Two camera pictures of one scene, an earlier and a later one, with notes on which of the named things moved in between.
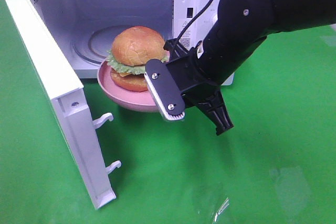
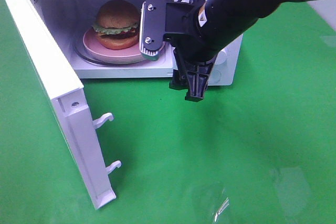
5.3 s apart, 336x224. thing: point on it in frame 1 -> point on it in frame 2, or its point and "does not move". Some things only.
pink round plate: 140,100 -> 128,55
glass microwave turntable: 93,44 -> 81,52
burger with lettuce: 132,47 -> 117,24
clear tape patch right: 293,190 does not move
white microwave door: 63,94 does not move
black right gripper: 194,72 -> 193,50
